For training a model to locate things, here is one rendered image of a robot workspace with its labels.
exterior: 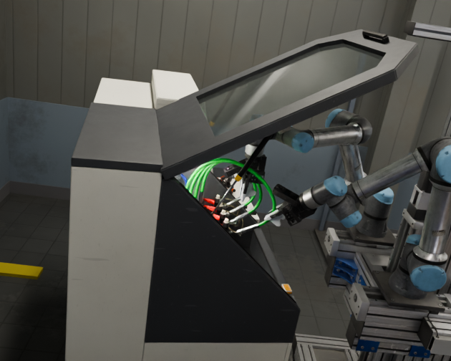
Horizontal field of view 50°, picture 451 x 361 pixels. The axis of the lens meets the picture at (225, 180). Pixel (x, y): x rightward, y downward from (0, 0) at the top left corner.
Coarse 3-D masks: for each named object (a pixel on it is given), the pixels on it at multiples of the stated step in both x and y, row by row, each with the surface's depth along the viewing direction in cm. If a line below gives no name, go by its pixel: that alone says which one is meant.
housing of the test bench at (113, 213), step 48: (96, 96) 233; (144, 96) 247; (96, 144) 161; (144, 144) 168; (96, 192) 152; (144, 192) 155; (96, 240) 159; (144, 240) 162; (96, 288) 166; (144, 288) 169; (96, 336) 174; (144, 336) 177
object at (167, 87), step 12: (156, 72) 269; (168, 72) 275; (156, 84) 241; (168, 84) 245; (180, 84) 250; (192, 84) 254; (156, 96) 218; (168, 96) 220; (180, 96) 223; (156, 108) 216
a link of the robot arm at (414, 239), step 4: (408, 236) 188; (412, 236) 186; (416, 236) 187; (420, 236) 188; (408, 240) 186; (412, 240) 184; (416, 240) 183; (408, 244) 186; (412, 244) 184; (416, 244) 182; (404, 248) 188; (408, 248) 185; (412, 248) 183; (404, 252) 187; (408, 252) 183; (404, 256) 186; (400, 260) 191; (404, 260) 187; (400, 264) 190; (404, 264) 187; (404, 268) 188
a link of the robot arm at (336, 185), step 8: (336, 176) 169; (320, 184) 172; (328, 184) 169; (336, 184) 167; (344, 184) 170; (312, 192) 173; (320, 192) 171; (328, 192) 169; (336, 192) 167; (344, 192) 168; (320, 200) 172; (328, 200) 170; (336, 200) 169
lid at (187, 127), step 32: (352, 32) 205; (288, 64) 205; (320, 64) 189; (352, 64) 174; (384, 64) 157; (192, 96) 213; (224, 96) 201; (256, 96) 185; (288, 96) 171; (320, 96) 154; (352, 96) 152; (160, 128) 189; (192, 128) 174; (224, 128) 167; (256, 128) 151; (288, 128) 156; (192, 160) 151
